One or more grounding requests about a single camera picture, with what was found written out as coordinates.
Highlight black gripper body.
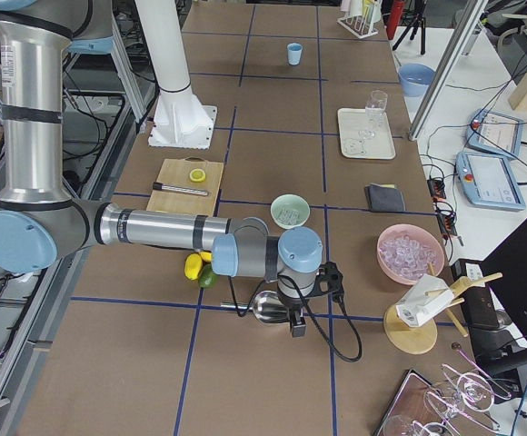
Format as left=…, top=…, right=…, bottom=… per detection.
left=278, top=292, right=304, bottom=318

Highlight green ceramic bowl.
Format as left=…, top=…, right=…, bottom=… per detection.
left=270, top=193, right=310, bottom=230

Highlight light blue plastic cup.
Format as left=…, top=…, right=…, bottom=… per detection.
left=286, top=42, right=303, bottom=66

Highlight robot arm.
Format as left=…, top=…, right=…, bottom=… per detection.
left=0, top=1, right=323, bottom=337

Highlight metal ice scoop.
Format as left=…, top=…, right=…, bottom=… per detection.
left=220, top=290, right=289, bottom=324

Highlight pink bowl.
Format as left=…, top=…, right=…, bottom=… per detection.
left=376, top=224, right=445, bottom=285

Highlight ice cubes in pink bowl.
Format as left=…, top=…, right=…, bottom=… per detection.
left=378, top=233, right=442, bottom=281

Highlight green lime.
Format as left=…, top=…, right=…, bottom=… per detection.
left=197, top=263, right=218, bottom=289

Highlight whole yellow lemon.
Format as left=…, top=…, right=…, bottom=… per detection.
left=199, top=251, right=213, bottom=263

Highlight wooden stand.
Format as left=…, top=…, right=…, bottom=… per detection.
left=383, top=272, right=502, bottom=354

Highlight white paper carton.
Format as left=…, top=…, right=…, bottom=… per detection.
left=395, top=274, right=454, bottom=328

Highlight grey folded cloth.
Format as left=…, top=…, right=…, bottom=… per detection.
left=364, top=183, right=405, bottom=213

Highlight halved lemon slice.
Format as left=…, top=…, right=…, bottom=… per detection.
left=189, top=168, right=206, bottom=183

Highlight wooden cutting board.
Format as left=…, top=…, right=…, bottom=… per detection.
left=146, top=159, right=224, bottom=216

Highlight cream bear serving tray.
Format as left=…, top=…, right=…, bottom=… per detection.
left=337, top=108, right=396, bottom=160

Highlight wine glass on rack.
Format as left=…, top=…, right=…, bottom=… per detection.
left=423, top=363, right=512, bottom=431

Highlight clear wine glass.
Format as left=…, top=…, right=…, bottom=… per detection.
left=359, top=90, right=388, bottom=141

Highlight blue teach pendant near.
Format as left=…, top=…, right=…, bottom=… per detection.
left=455, top=152, right=526, bottom=211

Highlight blue teach pendant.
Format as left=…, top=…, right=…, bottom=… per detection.
left=455, top=152, right=526, bottom=211
left=465, top=109, right=523, bottom=159

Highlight blue bucket at edge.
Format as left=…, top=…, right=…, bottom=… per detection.
left=398, top=64, right=435, bottom=97

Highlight blue teach pendant far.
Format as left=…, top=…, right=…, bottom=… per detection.
left=465, top=109, right=523, bottom=159

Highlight pale green cup in rack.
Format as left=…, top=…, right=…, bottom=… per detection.
left=358, top=0, right=381, bottom=22

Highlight red fire extinguisher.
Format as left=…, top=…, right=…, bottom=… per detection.
left=386, top=0, right=405, bottom=41

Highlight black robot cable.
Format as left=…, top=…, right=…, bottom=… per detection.
left=229, top=272, right=363, bottom=363

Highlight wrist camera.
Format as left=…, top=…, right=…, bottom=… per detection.
left=313, top=262, right=343, bottom=301

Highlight steel knife handle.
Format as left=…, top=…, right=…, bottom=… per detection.
left=152, top=182, right=210, bottom=197

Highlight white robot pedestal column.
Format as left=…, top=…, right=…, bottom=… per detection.
left=135, top=0, right=217, bottom=150

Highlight aluminium frame post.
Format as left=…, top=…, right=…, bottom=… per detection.
left=408, top=0, right=488, bottom=141

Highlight white wire cup rack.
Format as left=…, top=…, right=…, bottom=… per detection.
left=337, top=0, right=381, bottom=39

